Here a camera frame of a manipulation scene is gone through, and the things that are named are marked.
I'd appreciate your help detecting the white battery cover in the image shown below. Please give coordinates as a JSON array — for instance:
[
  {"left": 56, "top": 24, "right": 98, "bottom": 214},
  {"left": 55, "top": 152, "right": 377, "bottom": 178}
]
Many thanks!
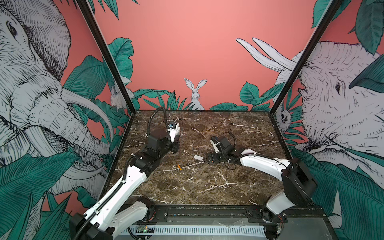
[{"left": 194, "top": 155, "right": 204, "bottom": 161}]

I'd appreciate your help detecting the white remote control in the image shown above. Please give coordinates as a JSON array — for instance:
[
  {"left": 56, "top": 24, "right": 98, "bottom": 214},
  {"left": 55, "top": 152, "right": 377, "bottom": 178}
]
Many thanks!
[{"left": 168, "top": 123, "right": 180, "bottom": 143}]

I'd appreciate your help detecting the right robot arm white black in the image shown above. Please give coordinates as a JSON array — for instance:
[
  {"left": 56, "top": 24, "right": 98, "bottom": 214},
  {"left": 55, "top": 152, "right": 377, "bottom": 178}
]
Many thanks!
[{"left": 206, "top": 136, "right": 318, "bottom": 223}]

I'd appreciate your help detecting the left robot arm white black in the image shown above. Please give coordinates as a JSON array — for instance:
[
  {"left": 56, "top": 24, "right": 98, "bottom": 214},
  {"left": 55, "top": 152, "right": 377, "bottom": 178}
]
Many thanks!
[{"left": 70, "top": 122, "right": 180, "bottom": 240}]

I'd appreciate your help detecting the right black camera cable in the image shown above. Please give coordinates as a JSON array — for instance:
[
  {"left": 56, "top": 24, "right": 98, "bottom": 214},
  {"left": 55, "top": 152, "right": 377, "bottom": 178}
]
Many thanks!
[{"left": 223, "top": 131, "right": 238, "bottom": 149}]

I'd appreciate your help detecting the black camera cable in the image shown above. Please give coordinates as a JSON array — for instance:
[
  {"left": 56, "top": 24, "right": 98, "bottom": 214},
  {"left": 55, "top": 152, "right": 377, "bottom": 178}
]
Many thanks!
[
  {"left": 146, "top": 106, "right": 170, "bottom": 138},
  {"left": 223, "top": 131, "right": 238, "bottom": 149}
]

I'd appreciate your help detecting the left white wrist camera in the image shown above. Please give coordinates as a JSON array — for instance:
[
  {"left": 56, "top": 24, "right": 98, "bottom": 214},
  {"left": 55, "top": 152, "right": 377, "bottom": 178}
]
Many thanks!
[{"left": 168, "top": 121, "right": 178, "bottom": 132}]

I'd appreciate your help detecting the left black camera cable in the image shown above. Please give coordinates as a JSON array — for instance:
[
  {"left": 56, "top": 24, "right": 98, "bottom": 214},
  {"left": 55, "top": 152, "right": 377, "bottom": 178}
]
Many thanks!
[{"left": 146, "top": 106, "right": 170, "bottom": 138}]

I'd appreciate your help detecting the white slotted cable duct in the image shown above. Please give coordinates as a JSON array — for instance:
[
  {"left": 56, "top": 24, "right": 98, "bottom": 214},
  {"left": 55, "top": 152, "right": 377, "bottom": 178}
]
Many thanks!
[{"left": 130, "top": 225, "right": 266, "bottom": 237}]

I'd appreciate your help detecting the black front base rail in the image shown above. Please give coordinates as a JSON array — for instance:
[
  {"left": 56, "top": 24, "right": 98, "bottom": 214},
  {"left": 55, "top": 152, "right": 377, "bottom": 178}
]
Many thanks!
[{"left": 145, "top": 205, "right": 326, "bottom": 224}]

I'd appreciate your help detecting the left black frame post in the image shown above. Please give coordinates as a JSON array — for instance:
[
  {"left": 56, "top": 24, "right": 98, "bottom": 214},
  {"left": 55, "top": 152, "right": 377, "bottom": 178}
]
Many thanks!
[{"left": 76, "top": 0, "right": 136, "bottom": 114}]

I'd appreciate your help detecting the black frame post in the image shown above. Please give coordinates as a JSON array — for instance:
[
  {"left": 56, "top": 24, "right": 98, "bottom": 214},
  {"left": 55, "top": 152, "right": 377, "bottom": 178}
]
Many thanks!
[
  {"left": 269, "top": 0, "right": 343, "bottom": 115},
  {"left": 76, "top": 0, "right": 136, "bottom": 114}
]

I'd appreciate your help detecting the right black frame post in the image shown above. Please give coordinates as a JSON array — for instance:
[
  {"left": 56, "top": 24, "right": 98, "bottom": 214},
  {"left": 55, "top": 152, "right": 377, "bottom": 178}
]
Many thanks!
[{"left": 269, "top": 0, "right": 343, "bottom": 115}]

